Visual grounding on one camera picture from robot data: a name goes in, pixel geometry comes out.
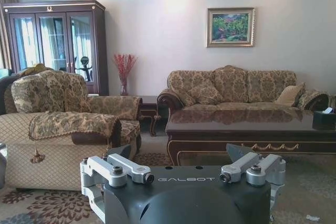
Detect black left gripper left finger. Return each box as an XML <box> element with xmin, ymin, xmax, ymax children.
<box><xmin>80</xmin><ymin>144</ymin><xmax>156</xmax><ymax>210</ymax></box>

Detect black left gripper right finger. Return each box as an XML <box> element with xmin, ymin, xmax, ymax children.
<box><xmin>220</xmin><ymin>143</ymin><xmax>287</xmax><ymax>204</ymax></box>

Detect dark glossy coffee table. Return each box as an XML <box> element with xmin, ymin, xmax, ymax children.
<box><xmin>165</xmin><ymin>108</ymin><xmax>336</xmax><ymax>167</ymax></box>

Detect patterned fringed armrest cover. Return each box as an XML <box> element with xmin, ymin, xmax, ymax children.
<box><xmin>88</xmin><ymin>95</ymin><xmax>143</xmax><ymax>123</ymax></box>
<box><xmin>28</xmin><ymin>111</ymin><xmax>122</xmax><ymax>146</ymax></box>

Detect dark wood side table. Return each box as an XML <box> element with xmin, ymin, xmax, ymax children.
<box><xmin>136</xmin><ymin>95</ymin><xmax>160</xmax><ymax>137</ymax></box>

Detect clear glass vase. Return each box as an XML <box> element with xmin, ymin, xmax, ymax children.
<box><xmin>120</xmin><ymin>77</ymin><xmax>130</xmax><ymax>97</ymax></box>

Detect plain tan cushion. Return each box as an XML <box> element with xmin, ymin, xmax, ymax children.
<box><xmin>275</xmin><ymin>82</ymin><xmax>307</xmax><ymax>107</ymax></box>

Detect black tissue box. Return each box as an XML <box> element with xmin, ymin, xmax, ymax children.
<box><xmin>313</xmin><ymin>106</ymin><xmax>336</xmax><ymax>124</ymax></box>

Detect gold tassel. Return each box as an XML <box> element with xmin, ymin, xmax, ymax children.
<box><xmin>30</xmin><ymin>140</ymin><xmax>46</xmax><ymax>164</ymax></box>

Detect floral patterned rug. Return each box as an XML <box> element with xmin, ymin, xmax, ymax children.
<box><xmin>0</xmin><ymin>152</ymin><xmax>336</xmax><ymax>224</ymax></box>

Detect patterned three-seat sofa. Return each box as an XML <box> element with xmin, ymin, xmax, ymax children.
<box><xmin>156</xmin><ymin>65</ymin><xmax>330</xmax><ymax>130</ymax></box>

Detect patterned square cushion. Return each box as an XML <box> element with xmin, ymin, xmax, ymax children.
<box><xmin>187</xmin><ymin>78</ymin><xmax>224</xmax><ymax>105</ymax></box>

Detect patterned brown armchair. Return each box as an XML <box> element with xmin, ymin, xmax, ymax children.
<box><xmin>0</xmin><ymin>70</ymin><xmax>144</xmax><ymax>192</ymax></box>

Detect red dried flower branches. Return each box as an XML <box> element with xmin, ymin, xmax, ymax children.
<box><xmin>113</xmin><ymin>53</ymin><xmax>139</xmax><ymax>86</ymax></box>

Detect black exercise machine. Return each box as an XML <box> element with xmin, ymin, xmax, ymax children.
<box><xmin>74</xmin><ymin>55</ymin><xmax>95</xmax><ymax>83</ymax></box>

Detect dark wood glass display cabinet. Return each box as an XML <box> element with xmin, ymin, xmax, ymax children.
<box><xmin>3</xmin><ymin>0</ymin><xmax>110</xmax><ymax>96</ymax></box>

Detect grey robot part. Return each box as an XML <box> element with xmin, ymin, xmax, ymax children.
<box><xmin>0</xmin><ymin>142</ymin><xmax>7</xmax><ymax>189</ymax></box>

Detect yellow cloth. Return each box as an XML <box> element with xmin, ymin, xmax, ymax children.
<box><xmin>22</xmin><ymin>63</ymin><xmax>55</xmax><ymax>77</ymax></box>

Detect gold framed landscape painting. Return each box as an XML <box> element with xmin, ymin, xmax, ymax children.
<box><xmin>206</xmin><ymin>7</ymin><xmax>256</xmax><ymax>48</ymax></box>

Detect beige curtain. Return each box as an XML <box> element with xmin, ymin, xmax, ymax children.
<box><xmin>0</xmin><ymin>0</ymin><xmax>19</xmax><ymax>71</ymax></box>

